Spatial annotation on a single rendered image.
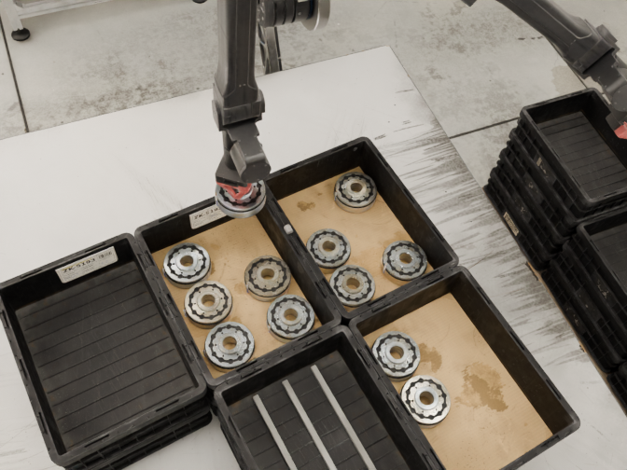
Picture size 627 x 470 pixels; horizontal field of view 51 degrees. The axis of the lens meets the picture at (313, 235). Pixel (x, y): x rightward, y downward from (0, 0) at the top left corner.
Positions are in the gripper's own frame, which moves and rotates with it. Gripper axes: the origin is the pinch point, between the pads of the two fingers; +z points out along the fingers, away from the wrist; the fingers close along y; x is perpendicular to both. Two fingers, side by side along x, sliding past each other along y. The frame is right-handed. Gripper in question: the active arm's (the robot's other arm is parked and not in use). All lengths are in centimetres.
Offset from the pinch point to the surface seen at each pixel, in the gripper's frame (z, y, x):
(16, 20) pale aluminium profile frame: 97, 116, 145
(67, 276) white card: 17.6, -22.0, 31.7
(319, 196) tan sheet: 22.7, 18.1, -13.6
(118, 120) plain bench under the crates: 36, 34, 49
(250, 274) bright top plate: 19.7, -8.9, -4.8
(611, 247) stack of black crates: 68, 59, -104
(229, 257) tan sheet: 22.6, -4.8, 1.5
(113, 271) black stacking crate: 22.7, -16.0, 25.1
